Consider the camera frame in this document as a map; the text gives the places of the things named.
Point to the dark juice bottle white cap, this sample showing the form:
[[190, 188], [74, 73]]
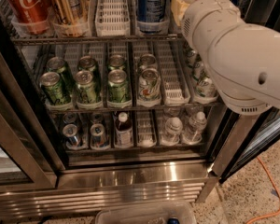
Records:
[[124, 130]]

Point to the green can back left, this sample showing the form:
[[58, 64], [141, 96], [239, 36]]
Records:
[[60, 66]]

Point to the white diet can front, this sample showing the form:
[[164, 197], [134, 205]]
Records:
[[149, 84]]

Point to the clear water bottle left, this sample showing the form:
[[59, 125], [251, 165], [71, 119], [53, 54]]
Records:
[[172, 129]]

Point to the white diet can back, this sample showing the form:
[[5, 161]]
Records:
[[147, 61]]

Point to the empty white tray bottom shelf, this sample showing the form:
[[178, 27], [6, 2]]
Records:
[[146, 136]]

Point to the open fridge glass door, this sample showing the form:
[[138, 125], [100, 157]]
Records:
[[243, 139]]

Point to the green can front left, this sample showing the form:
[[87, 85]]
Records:
[[53, 86]]

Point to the clear water bottle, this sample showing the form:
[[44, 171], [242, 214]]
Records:
[[193, 131], [172, 129]]

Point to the empty white tray shelf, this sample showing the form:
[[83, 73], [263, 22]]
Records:
[[146, 136], [112, 18], [174, 86]]

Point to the empty white tray middle shelf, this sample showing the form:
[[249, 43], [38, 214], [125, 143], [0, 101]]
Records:
[[174, 86]]

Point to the red coca cola can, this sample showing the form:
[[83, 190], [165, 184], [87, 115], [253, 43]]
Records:
[[31, 13]]

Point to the gold soda can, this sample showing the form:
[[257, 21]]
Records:
[[70, 15]]

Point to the white diet can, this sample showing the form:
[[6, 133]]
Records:
[[147, 61], [149, 84]]

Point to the silver blue can back left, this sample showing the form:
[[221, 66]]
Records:
[[71, 118]]

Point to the silver blue can front left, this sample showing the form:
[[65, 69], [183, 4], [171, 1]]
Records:
[[72, 135]]

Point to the silver blue can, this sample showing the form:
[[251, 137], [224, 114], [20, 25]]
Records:
[[71, 118], [72, 135], [97, 118], [98, 137]]

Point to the empty white tray top shelf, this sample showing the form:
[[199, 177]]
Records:
[[112, 18]]

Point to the blue pepsi can left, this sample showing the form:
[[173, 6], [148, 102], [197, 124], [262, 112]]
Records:
[[150, 15]]

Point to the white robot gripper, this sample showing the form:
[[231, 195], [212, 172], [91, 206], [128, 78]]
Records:
[[212, 13]]

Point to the clear water bottle right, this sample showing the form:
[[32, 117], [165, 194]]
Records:
[[193, 131]]

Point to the stainless steel fridge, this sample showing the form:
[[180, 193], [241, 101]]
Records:
[[40, 175]]

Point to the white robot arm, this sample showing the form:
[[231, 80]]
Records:
[[242, 59]]

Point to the clear plastic bin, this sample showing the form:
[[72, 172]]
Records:
[[165, 212]]

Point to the white green can front right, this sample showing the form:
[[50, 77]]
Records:
[[205, 86]]

